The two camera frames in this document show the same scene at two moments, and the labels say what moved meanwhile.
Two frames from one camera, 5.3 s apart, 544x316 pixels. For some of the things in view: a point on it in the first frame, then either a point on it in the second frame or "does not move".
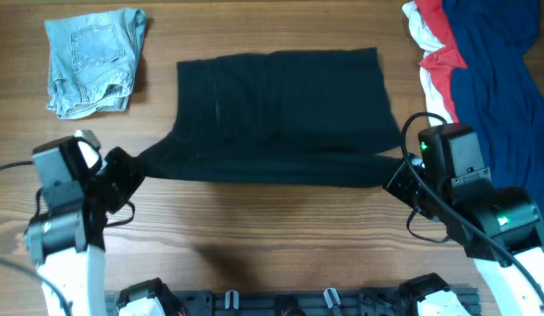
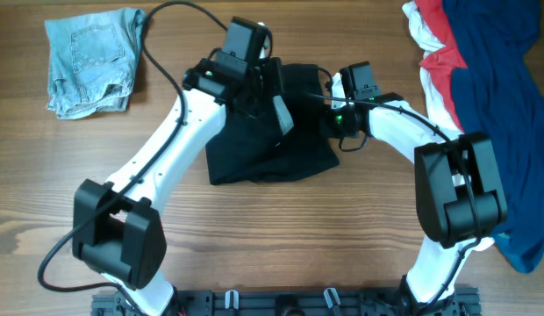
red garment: [441, 62] does not move
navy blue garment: [498, 93] does not move
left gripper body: [124, 174] -> [275, 94]
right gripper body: [404, 183] -> [326, 121]
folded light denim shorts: [92, 61] does not move
